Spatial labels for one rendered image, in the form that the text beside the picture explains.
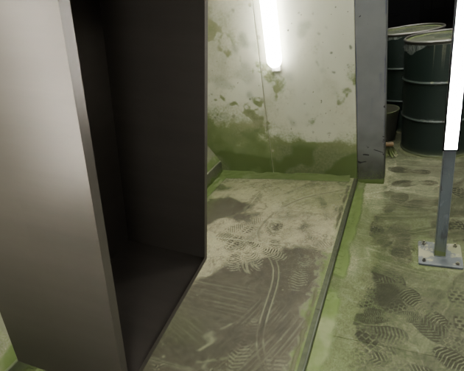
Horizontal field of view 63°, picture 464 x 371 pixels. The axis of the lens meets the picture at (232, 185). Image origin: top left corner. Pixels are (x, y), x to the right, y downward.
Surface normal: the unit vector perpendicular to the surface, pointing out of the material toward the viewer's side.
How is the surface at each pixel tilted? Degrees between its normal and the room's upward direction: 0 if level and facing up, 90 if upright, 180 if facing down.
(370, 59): 90
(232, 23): 90
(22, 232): 90
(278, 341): 0
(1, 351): 57
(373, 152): 90
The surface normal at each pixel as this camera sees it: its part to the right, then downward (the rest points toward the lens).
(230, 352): -0.16, -0.89
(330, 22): -0.39, 0.46
